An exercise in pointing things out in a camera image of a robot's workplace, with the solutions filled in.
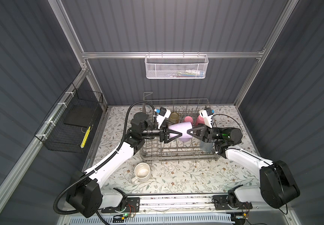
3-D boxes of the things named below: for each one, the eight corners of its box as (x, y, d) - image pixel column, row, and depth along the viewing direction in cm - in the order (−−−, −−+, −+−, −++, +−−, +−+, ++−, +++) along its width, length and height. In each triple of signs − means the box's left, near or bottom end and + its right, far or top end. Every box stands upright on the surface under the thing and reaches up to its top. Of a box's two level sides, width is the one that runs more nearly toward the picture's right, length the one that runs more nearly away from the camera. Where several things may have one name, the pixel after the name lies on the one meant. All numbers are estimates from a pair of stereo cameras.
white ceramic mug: (134, 184, 82) (131, 180, 75) (137, 168, 88) (134, 162, 81) (149, 184, 82) (147, 180, 75) (150, 168, 88) (149, 162, 81)
